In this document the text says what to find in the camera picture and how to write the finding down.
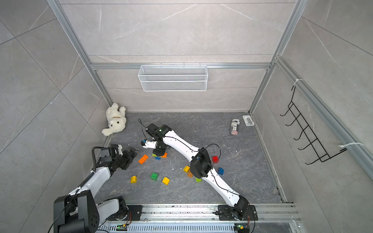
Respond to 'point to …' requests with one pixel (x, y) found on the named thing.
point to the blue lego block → (157, 158)
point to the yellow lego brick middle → (166, 180)
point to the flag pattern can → (234, 126)
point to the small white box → (248, 120)
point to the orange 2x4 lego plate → (143, 159)
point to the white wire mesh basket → (173, 78)
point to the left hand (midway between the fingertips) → (136, 152)
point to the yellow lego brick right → (186, 169)
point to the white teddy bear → (117, 121)
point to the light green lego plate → (198, 180)
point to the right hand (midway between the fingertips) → (160, 151)
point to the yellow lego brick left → (133, 179)
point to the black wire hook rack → (308, 133)
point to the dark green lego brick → (154, 176)
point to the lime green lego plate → (154, 155)
